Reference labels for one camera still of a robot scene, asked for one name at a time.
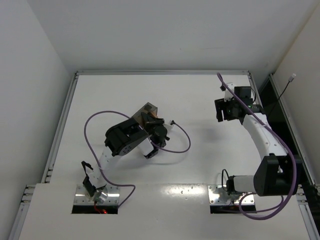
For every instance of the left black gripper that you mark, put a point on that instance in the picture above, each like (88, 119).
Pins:
(152, 123)

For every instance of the metal base plate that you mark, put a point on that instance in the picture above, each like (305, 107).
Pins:
(106, 196)
(218, 196)

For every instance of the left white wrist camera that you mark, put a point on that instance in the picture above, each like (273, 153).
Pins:
(170, 125)

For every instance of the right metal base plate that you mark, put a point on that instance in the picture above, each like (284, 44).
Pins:
(218, 196)

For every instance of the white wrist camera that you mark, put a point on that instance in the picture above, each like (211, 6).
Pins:
(228, 96)
(170, 125)

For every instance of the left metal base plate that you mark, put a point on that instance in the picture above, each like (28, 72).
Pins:
(106, 196)

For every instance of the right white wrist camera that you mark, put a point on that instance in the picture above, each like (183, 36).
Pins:
(228, 96)

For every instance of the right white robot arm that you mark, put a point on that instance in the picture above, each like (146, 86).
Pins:
(278, 174)

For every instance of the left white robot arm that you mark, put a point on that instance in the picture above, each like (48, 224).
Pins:
(144, 131)

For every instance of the smoky transparent plastic box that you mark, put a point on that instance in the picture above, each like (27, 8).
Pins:
(147, 108)

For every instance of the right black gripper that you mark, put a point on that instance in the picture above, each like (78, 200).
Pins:
(222, 110)

